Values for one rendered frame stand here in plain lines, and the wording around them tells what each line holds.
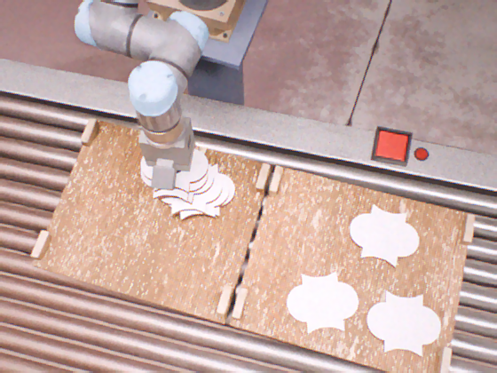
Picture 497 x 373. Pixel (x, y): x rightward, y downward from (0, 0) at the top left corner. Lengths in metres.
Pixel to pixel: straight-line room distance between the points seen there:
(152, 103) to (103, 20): 0.19
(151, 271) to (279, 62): 1.48
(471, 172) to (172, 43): 0.71
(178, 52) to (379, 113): 1.55
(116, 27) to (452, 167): 0.76
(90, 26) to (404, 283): 0.75
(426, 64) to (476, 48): 0.21
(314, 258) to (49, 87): 0.72
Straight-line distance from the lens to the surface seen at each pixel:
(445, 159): 1.44
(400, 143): 1.41
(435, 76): 2.65
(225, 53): 1.57
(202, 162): 1.28
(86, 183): 1.38
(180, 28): 1.08
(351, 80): 2.58
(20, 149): 1.48
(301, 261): 1.28
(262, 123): 1.42
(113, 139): 1.41
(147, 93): 1.00
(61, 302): 1.33
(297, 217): 1.31
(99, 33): 1.12
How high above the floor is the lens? 2.16
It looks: 68 degrees down
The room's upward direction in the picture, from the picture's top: 8 degrees counter-clockwise
